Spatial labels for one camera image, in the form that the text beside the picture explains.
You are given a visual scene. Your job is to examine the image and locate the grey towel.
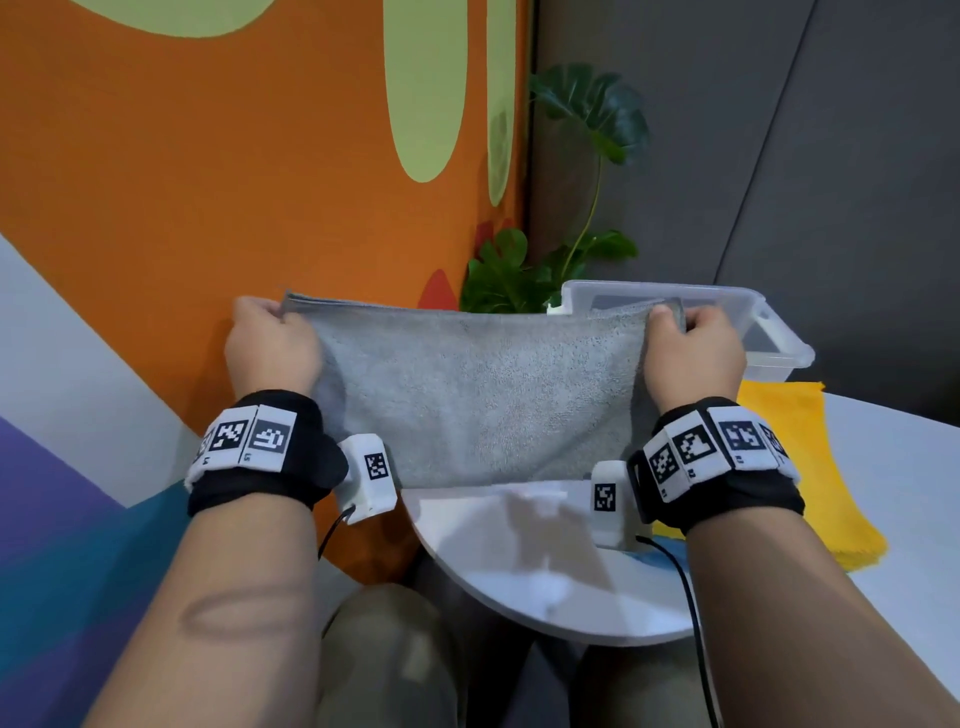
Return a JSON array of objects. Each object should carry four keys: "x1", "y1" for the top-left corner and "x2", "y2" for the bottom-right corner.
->
[{"x1": 281, "y1": 290, "x2": 688, "y2": 490}]

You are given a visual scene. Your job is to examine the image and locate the person's right leg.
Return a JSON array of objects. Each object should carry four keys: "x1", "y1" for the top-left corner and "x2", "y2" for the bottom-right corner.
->
[{"x1": 573, "y1": 637, "x2": 714, "y2": 728}]

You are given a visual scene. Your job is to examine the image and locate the person's left forearm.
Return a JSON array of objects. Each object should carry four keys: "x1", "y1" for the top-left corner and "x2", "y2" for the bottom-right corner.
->
[{"x1": 82, "y1": 494, "x2": 324, "y2": 728}]

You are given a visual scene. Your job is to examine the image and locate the person's right forearm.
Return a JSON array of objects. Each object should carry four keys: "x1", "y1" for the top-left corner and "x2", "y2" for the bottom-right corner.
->
[{"x1": 686, "y1": 509, "x2": 960, "y2": 728}]

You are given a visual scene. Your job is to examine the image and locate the green leafy plant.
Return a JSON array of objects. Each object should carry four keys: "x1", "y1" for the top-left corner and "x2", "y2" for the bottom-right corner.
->
[{"x1": 459, "y1": 63, "x2": 652, "y2": 315}]

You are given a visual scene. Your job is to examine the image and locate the person's left leg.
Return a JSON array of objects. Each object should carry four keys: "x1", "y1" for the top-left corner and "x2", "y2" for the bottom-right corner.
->
[{"x1": 314, "y1": 584, "x2": 459, "y2": 728}]

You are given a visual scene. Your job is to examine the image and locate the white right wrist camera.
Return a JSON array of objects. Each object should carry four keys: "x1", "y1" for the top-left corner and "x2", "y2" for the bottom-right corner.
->
[{"x1": 590, "y1": 459, "x2": 652, "y2": 553}]

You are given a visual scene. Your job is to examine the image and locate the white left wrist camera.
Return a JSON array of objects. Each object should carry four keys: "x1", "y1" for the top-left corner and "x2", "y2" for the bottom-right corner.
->
[{"x1": 333, "y1": 433, "x2": 399, "y2": 526}]

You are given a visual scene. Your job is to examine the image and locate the black right wristband with markers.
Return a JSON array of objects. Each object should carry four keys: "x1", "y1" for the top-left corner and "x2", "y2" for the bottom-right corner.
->
[{"x1": 628, "y1": 397, "x2": 805, "y2": 535}]

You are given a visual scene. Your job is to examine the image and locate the black right camera cable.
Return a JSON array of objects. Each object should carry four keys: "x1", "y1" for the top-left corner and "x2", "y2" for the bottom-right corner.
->
[{"x1": 635, "y1": 534, "x2": 721, "y2": 728}]

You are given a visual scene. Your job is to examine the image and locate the person's leg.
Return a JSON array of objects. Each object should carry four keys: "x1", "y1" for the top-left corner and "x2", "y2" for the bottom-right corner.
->
[
  {"x1": 573, "y1": 637, "x2": 714, "y2": 728},
  {"x1": 314, "y1": 584, "x2": 459, "y2": 728}
]

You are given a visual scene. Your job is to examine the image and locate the black wristband with markers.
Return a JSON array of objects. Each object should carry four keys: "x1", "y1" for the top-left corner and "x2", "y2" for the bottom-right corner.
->
[
  {"x1": 628, "y1": 397, "x2": 805, "y2": 535},
  {"x1": 185, "y1": 389, "x2": 350, "y2": 519}
]

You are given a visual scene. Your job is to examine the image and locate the clear plastic storage box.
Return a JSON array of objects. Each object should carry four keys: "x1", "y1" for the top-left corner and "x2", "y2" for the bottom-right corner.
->
[{"x1": 547, "y1": 279, "x2": 817, "y2": 384}]

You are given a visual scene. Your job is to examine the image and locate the person's left hand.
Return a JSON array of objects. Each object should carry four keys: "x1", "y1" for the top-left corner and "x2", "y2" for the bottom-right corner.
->
[{"x1": 223, "y1": 296, "x2": 325, "y2": 403}]

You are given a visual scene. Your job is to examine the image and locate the black left camera cable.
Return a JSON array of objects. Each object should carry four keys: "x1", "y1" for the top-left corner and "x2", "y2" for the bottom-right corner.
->
[{"x1": 317, "y1": 506, "x2": 358, "y2": 562}]

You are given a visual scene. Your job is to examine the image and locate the black camera cable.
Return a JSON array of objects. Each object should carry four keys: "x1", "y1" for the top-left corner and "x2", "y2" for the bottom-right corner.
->
[
  {"x1": 635, "y1": 534, "x2": 721, "y2": 728},
  {"x1": 317, "y1": 506, "x2": 358, "y2": 562}
]

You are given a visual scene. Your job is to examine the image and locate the black left wristband with markers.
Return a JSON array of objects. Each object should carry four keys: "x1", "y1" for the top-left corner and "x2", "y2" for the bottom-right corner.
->
[{"x1": 185, "y1": 389, "x2": 350, "y2": 519}]

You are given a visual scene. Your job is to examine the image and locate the yellow towel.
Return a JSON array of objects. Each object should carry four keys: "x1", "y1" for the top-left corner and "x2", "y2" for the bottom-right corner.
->
[{"x1": 652, "y1": 380, "x2": 890, "y2": 573}]

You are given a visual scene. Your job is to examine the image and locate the person's right hand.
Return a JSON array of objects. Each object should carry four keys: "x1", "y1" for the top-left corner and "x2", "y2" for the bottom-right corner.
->
[{"x1": 643, "y1": 303, "x2": 748, "y2": 415}]

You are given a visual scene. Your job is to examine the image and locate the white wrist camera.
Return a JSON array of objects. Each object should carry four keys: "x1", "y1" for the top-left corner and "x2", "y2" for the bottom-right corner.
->
[
  {"x1": 590, "y1": 459, "x2": 652, "y2": 553},
  {"x1": 333, "y1": 433, "x2": 399, "y2": 526}
]

